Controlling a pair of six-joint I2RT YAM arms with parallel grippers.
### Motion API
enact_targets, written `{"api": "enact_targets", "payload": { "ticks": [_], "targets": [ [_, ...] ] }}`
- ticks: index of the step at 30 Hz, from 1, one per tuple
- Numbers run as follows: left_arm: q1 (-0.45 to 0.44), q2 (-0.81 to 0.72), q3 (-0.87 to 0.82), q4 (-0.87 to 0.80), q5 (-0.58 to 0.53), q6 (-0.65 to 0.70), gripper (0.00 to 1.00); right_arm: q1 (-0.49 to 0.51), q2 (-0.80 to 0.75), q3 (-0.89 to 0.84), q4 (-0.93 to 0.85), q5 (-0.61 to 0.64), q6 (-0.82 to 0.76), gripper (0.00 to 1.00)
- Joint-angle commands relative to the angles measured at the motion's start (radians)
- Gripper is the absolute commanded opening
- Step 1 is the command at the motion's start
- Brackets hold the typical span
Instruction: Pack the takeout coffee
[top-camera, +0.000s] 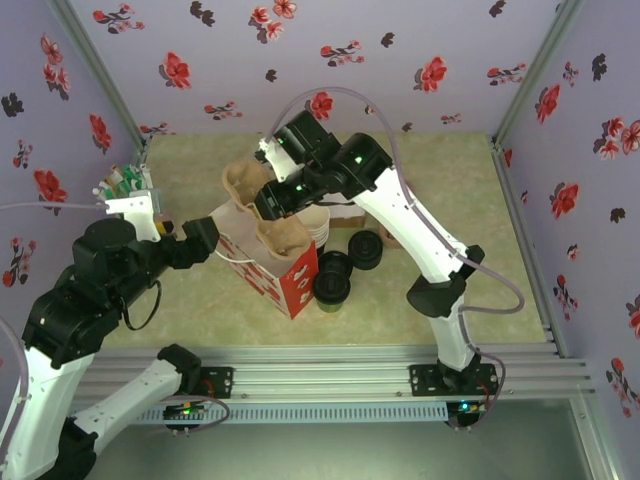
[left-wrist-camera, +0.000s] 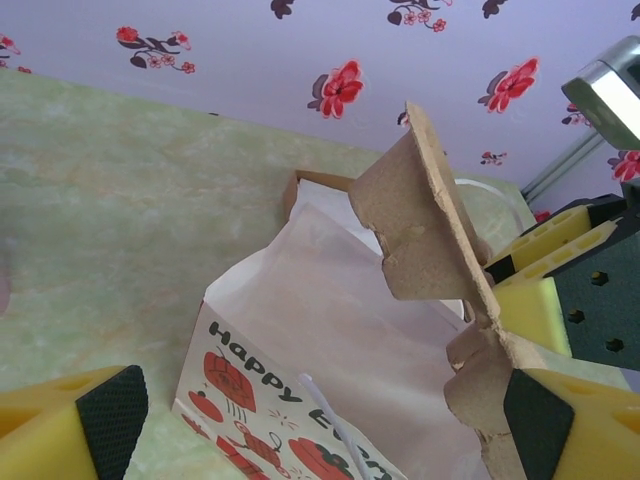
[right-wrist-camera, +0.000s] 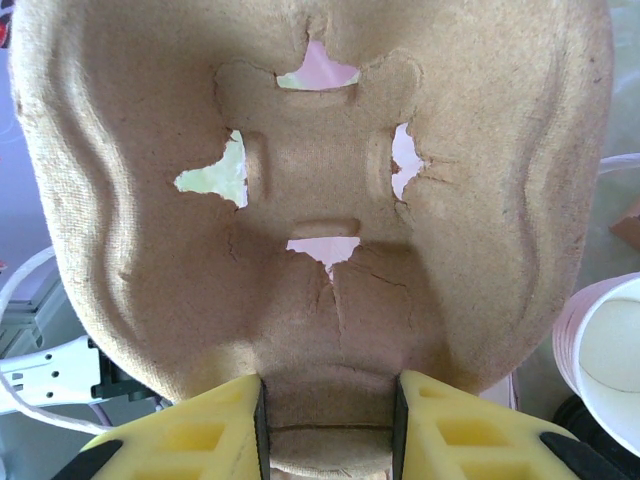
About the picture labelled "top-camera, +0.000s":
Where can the right black controller board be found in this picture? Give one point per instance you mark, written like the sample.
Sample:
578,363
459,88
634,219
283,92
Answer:
465,410

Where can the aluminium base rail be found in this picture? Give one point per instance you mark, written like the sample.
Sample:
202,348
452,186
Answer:
320,372

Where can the black controller board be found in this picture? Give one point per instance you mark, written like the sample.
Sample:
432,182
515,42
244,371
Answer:
182,412
465,410

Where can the red white paper bag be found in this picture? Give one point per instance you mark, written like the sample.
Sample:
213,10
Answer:
295,285

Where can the white paper cup stack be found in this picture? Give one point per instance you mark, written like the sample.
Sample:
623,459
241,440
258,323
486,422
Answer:
320,225

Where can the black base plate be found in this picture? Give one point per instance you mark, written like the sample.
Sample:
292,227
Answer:
220,382
425,380

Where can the black plastic cup lid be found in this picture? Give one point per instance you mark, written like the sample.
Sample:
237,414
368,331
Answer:
331,287

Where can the white paper napkin stack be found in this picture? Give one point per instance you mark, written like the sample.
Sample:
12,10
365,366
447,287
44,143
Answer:
345,207

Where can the left black controller board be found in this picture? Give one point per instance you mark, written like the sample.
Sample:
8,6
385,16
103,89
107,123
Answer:
182,412

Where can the cardboard napkin box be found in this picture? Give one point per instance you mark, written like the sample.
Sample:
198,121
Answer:
350,222

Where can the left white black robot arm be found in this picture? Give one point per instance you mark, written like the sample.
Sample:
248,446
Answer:
45,400

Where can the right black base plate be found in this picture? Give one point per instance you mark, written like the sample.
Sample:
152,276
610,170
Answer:
425,380

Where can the green paper-wrapped straw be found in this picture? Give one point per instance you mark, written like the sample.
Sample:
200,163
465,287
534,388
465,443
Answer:
131,179

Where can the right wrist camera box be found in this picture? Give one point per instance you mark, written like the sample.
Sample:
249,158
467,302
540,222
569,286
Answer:
277,162

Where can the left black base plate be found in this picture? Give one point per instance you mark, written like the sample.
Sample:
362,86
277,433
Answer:
220,382

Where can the green paper coffee cup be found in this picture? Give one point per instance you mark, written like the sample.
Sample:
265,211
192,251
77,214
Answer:
331,307

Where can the aluminium side rail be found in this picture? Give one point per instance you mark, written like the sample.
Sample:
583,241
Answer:
528,250

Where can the aluminium frame post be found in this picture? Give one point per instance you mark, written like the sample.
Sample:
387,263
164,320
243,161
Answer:
95,65
540,65

